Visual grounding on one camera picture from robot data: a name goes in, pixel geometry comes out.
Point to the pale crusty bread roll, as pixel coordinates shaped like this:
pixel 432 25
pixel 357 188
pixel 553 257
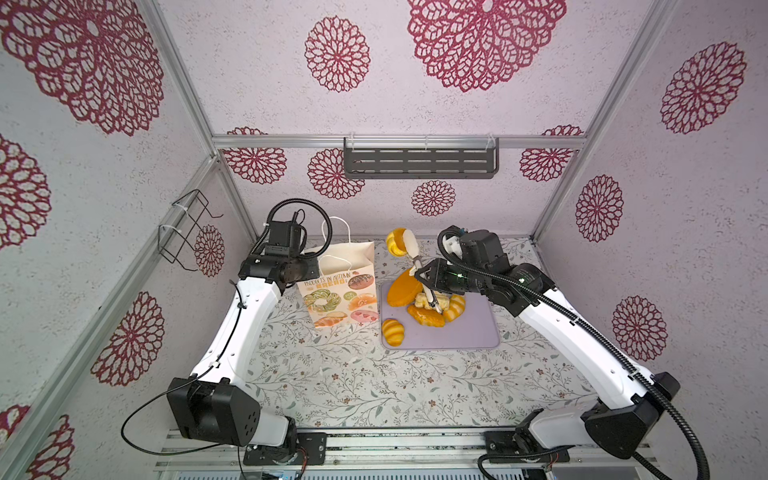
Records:
pixel 443 300

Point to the printed paper bread bag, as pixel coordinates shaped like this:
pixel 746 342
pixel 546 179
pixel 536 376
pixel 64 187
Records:
pixel 345 290

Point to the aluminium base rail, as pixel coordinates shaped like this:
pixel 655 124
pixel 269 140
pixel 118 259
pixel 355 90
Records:
pixel 388 453

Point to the lavender plastic tray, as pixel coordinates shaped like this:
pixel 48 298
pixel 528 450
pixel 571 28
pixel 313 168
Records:
pixel 475 329

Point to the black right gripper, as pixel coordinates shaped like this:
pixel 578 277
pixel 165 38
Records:
pixel 437 269

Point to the dark grey wall shelf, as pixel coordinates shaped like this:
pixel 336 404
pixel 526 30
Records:
pixel 425 163

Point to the striped yellow bread stick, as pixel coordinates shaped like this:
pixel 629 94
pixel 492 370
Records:
pixel 455 308

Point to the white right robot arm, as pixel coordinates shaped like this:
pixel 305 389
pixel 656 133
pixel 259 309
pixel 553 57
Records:
pixel 624 412

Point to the round orange tart bread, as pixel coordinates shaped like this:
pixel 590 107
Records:
pixel 395 243

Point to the small striped croissant bun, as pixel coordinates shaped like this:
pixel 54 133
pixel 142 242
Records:
pixel 393 332

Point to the orange oval bread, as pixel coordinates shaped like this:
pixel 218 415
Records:
pixel 426 317

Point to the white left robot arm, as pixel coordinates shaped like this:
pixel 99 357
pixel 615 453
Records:
pixel 214 404

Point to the black wire wall rack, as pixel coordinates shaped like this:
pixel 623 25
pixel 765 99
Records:
pixel 192 242

